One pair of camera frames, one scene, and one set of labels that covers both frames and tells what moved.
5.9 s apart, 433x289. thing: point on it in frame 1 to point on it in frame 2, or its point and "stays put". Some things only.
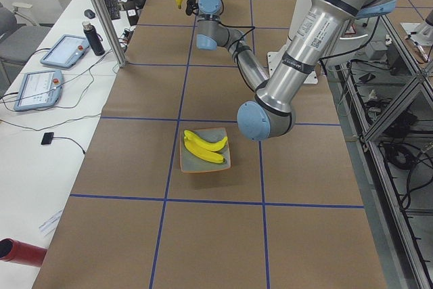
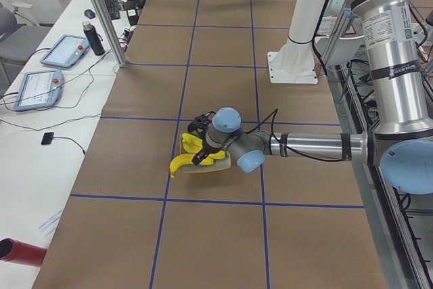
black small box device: (47, 138) stays put
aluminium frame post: (103, 14) stays put
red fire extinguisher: (20, 252) stays put
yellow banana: (209, 146) to (218, 155)
